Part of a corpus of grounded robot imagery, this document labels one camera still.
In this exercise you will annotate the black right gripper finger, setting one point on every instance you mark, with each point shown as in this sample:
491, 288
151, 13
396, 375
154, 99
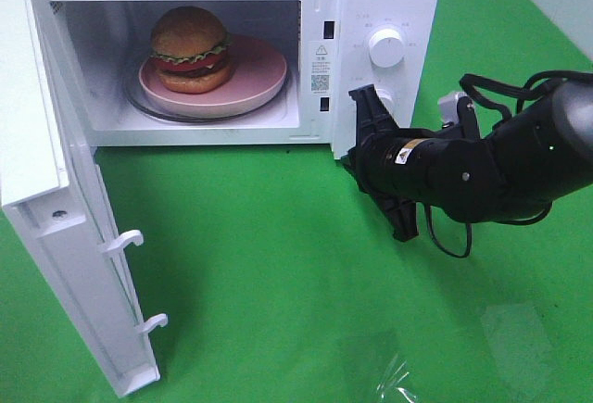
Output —
372, 117
400, 212

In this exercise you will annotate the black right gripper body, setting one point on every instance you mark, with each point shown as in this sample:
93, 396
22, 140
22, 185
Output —
397, 163

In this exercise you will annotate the white microwave knob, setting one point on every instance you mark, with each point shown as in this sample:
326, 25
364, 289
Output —
387, 99
386, 47

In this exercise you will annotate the pink round plate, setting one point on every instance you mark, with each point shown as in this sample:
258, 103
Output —
259, 71

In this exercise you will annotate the burger with lettuce and tomato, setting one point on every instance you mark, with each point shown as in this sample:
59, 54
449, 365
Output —
190, 50

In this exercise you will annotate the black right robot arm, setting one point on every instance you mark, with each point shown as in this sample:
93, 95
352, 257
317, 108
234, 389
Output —
508, 155

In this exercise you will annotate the clear tape piece on table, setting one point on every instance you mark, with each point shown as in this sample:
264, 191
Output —
390, 379

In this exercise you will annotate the white microwave oven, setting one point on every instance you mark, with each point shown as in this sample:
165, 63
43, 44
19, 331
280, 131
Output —
325, 43

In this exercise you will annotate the glass microwave turntable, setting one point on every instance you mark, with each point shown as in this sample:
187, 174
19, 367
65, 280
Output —
148, 111

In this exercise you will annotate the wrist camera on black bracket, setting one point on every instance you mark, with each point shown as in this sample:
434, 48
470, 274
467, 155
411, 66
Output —
458, 117

